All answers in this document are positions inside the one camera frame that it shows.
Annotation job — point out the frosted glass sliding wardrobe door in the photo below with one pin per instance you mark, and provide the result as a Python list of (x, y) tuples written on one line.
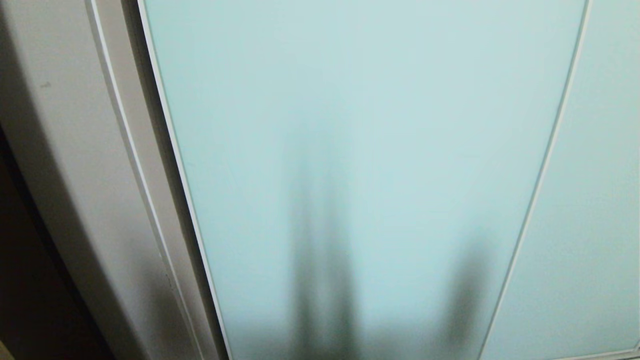
[(360, 125), (590, 225)]

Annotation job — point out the white wardrobe frame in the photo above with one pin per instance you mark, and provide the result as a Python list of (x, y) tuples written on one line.
[(145, 200)]

